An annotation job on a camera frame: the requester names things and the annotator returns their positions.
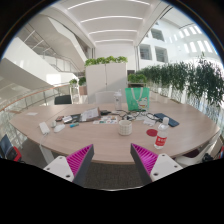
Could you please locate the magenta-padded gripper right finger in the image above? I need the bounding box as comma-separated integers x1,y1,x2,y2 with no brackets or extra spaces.
129,143,184,186

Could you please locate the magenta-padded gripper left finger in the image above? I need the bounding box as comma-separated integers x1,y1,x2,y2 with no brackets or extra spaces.
43,143,95,188

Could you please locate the clear red-labelled water bottle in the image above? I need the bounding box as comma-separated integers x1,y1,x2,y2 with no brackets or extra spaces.
153,116,170,150

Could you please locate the white plastic chair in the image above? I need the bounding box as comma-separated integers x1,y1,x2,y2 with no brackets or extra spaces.
174,146,214,168

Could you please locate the flat round red coaster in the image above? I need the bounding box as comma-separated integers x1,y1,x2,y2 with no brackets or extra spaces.
145,128,158,138

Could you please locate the white power adapter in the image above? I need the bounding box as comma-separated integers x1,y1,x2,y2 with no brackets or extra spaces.
38,121,51,135

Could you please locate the dark blue keyboard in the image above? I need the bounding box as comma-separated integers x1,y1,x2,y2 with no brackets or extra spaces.
153,112,180,128

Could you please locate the white blister pack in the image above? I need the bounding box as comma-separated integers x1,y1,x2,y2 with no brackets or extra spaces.
143,119,157,127

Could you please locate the black flat pouch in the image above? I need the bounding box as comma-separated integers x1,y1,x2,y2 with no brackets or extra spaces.
54,114,82,124

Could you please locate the white grid-pattern mug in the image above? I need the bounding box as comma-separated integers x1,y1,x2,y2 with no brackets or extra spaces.
117,119,134,137

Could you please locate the open notebook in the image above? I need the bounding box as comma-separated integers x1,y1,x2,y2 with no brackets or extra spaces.
79,107,102,123

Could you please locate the colourful sticker sheet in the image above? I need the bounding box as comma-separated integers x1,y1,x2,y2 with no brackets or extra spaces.
92,115,119,125

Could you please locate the black office chair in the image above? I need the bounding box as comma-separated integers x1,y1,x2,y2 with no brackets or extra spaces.
54,94,73,106

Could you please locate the green tote bag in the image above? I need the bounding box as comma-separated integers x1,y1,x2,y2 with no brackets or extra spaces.
124,87,151,112

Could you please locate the clear shaker bottle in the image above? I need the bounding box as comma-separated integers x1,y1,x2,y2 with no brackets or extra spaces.
113,89,123,112

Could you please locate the small potted green plant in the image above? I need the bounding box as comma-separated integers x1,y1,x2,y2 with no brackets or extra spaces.
68,78,79,96
77,76,88,96

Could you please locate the row of green trees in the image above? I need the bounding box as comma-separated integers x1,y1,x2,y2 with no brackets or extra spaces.
136,53,224,108

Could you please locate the white cabinet with plants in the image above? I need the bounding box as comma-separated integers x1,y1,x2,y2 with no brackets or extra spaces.
84,55,129,95

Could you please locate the black looped cable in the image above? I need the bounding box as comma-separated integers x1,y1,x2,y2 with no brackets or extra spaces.
139,111,161,123

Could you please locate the black cable with plug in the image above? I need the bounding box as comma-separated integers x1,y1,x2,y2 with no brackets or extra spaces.
116,109,141,122

